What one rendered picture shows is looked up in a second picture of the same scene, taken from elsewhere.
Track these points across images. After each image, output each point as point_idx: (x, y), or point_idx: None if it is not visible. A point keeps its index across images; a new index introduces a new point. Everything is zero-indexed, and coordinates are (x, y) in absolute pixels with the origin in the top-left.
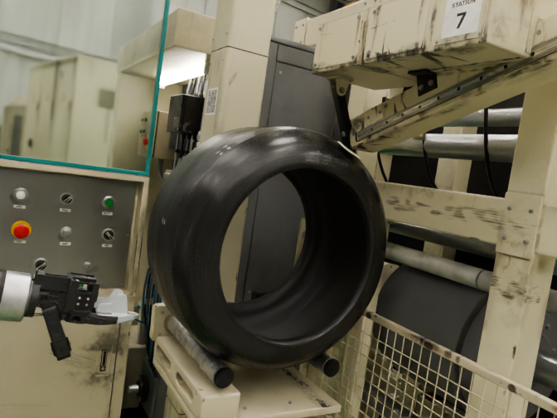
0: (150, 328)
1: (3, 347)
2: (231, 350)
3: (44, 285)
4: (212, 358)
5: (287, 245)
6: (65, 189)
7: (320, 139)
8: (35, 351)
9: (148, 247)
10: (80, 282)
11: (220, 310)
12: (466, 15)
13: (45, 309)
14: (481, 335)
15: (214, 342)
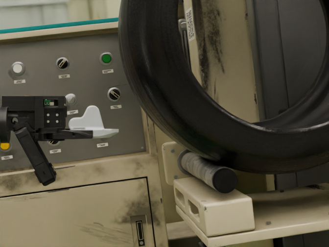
0: (164, 172)
1: (35, 228)
2: (225, 145)
3: (11, 107)
4: (212, 166)
5: None
6: (59, 54)
7: None
8: (66, 229)
9: (123, 63)
10: (43, 96)
11: (197, 97)
12: None
13: (17, 131)
14: None
15: (202, 139)
